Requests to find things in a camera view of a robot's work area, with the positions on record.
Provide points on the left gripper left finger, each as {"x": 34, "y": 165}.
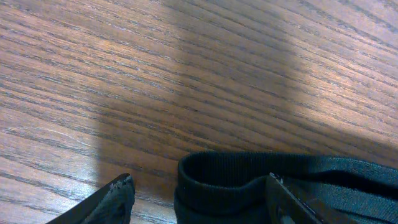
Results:
{"x": 111, "y": 204}

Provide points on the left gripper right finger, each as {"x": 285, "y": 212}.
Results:
{"x": 288, "y": 203}

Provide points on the black polo shirt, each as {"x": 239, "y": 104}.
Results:
{"x": 230, "y": 187}

